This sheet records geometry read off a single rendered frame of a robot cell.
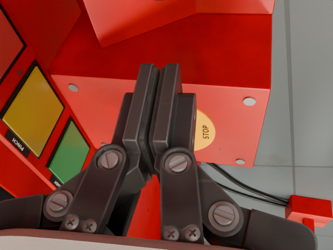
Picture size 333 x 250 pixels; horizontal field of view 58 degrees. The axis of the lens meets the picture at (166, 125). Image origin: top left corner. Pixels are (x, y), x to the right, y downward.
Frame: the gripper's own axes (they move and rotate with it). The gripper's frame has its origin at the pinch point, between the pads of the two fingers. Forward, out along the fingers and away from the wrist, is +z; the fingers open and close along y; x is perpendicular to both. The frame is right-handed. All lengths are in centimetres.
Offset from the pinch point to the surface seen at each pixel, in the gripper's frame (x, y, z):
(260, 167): -159, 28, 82
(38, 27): -9.1, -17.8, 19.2
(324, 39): -63, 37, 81
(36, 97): -4.3, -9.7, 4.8
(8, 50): -0.4, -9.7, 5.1
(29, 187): -20.9, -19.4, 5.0
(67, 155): -10.4, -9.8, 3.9
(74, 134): -10.1, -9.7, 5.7
